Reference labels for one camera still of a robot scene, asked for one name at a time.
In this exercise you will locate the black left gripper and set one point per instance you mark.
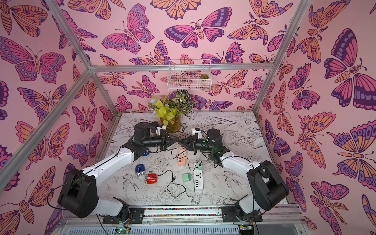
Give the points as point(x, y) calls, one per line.
point(165, 140)

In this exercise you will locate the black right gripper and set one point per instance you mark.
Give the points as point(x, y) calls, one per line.
point(192, 144)

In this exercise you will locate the white power strip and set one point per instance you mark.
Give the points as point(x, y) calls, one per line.
point(198, 180)

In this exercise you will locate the pink power strip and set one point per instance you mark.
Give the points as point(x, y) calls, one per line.
point(182, 156)

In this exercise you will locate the small plant in basket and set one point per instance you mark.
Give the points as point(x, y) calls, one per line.
point(204, 76)

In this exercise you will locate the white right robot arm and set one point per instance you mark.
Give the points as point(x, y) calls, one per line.
point(266, 184)

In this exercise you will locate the white wire wall basket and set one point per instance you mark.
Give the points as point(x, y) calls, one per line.
point(184, 74)

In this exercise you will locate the potted green artificial plant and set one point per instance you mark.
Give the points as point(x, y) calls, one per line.
point(170, 109)

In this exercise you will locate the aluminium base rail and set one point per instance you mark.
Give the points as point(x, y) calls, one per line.
point(284, 219)

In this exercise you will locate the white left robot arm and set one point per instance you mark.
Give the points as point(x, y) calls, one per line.
point(79, 193)

